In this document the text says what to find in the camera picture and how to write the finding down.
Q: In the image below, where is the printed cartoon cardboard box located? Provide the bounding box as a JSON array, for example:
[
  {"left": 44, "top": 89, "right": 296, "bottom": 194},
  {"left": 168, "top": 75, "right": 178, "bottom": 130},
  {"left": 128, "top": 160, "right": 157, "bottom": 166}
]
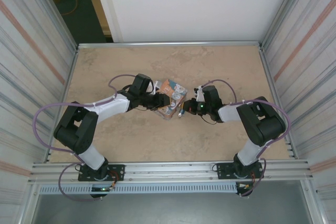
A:
[{"left": 153, "top": 78, "right": 189, "bottom": 121}]

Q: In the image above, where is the small circuit board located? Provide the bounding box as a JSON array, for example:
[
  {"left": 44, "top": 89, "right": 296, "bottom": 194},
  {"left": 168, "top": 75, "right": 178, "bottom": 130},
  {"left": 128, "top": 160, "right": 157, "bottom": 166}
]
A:
[
  {"left": 90, "top": 185, "right": 115, "bottom": 198},
  {"left": 236, "top": 181, "right": 255, "bottom": 197}
]

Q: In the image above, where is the grey metal plate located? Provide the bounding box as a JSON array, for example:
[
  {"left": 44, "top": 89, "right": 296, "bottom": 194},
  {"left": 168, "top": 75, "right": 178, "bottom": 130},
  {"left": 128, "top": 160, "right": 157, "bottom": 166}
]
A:
[{"left": 19, "top": 180, "right": 320, "bottom": 224}]

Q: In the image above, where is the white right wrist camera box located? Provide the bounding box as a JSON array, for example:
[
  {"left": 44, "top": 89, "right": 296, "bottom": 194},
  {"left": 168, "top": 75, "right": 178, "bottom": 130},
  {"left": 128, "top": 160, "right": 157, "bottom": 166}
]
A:
[{"left": 193, "top": 86, "right": 205, "bottom": 103}]

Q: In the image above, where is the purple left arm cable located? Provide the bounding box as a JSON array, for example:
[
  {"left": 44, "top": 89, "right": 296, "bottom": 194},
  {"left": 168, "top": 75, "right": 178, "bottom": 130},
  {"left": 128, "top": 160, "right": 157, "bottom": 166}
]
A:
[{"left": 34, "top": 74, "right": 140, "bottom": 202}]

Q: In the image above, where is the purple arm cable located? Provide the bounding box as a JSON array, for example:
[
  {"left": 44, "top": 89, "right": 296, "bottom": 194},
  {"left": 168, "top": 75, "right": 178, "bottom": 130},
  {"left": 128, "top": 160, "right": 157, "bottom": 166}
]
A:
[
  {"left": 201, "top": 78, "right": 291, "bottom": 198},
  {"left": 34, "top": 74, "right": 140, "bottom": 202}
]

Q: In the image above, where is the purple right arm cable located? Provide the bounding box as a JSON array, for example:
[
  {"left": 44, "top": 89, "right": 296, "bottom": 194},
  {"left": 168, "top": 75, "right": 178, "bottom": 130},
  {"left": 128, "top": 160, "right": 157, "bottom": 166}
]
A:
[{"left": 201, "top": 78, "right": 291, "bottom": 198}]

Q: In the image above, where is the thin aluminium table edge rail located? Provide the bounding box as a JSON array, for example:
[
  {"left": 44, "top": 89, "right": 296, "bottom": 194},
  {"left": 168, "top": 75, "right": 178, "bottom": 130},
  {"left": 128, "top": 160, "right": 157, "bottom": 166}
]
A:
[{"left": 77, "top": 41, "right": 261, "bottom": 49}]

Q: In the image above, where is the wide aluminium frame rail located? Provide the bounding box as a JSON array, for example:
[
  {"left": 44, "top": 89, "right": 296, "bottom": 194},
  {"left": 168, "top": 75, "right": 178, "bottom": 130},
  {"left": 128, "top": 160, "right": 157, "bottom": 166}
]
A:
[{"left": 30, "top": 159, "right": 314, "bottom": 184}]

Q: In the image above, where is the aluminium side frame rail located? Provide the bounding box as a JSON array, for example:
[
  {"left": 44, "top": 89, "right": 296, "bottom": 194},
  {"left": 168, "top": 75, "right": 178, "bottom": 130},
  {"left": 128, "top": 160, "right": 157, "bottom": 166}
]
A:
[
  {"left": 46, "top": 47, "right": 79, "bottom": 163},
  {"left": 258, "top": 45, "right": 299, "bottom": 159}
]

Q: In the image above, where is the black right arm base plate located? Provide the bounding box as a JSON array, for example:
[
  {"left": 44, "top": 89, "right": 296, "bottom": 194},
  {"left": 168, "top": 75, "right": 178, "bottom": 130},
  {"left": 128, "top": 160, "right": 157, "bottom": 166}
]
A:
[{"left": 216, "top": 161, "right": 264, "bottom": 180}]

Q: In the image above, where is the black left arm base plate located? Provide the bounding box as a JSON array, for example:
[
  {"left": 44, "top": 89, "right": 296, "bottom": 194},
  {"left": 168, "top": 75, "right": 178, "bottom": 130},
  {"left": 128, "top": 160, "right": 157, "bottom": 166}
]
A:
[{"left": 78, "top": 163, "right": 125, "bottom": 182}]

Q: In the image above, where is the slotted grey cable duct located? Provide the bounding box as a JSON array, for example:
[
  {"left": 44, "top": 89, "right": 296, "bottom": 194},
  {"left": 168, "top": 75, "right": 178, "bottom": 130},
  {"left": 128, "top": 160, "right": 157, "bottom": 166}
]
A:
[{"left": 38, "top": 182, "right": 238, "bottom": 195}]

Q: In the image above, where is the aluminium corner post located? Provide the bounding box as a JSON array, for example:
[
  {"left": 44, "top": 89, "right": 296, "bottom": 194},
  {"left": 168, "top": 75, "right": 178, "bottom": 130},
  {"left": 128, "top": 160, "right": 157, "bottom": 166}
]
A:
[
  {"left": 36, "top": 0, "right": 79, "bottom": 51},
  {"left": 261, "top": 0, "right": 312, "bottom": 49}
]

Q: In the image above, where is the light wooden door frame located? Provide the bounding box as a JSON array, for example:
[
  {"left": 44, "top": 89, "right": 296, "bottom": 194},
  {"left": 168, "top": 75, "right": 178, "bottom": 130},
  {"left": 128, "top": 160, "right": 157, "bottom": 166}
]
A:
[{"left": 80, "top": 0, "right": 115, "bottom": 43}]

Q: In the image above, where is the orange floor cable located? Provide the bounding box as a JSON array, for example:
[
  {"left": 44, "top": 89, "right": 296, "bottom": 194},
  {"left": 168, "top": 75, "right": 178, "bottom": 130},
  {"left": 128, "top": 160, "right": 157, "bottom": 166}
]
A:
[{"left": 61, "top": 0, "right": 79, "bottom": 16}]

